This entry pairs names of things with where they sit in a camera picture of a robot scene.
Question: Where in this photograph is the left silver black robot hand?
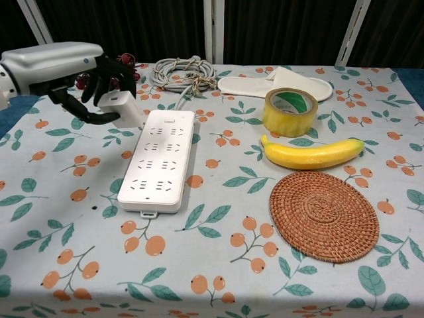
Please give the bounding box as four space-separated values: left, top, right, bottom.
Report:
1 41 137 125

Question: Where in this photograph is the white charger adapter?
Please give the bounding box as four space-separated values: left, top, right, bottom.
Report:
97 91 146 131

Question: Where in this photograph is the white power strip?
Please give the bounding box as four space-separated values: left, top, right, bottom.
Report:
117 109 196 220

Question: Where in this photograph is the dark red grape bunch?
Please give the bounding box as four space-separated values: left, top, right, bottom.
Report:
75 52 142 91

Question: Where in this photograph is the black curtain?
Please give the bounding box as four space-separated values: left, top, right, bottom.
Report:
0 0 424 69

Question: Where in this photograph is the white cloth slipper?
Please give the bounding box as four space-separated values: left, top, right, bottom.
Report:
217 66 334 103

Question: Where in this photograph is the clear packing tape roll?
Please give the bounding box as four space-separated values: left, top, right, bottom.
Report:
262 87 319 138

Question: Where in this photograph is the floral print tablecloth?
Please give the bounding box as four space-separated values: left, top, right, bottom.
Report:
0 60 424 318

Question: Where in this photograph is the yellow banana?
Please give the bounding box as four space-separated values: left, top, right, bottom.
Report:
260 134 366 171

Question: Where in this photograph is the round woven rattan coaster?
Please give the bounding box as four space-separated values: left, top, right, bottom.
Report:
269 170 380 264

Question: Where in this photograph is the white metal frame post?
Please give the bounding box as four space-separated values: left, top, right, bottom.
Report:
203 0 226 64
18 0 56 46
334 0 371 67

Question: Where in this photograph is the grey coiled power cable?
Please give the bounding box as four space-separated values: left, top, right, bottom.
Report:
147 56 218 112

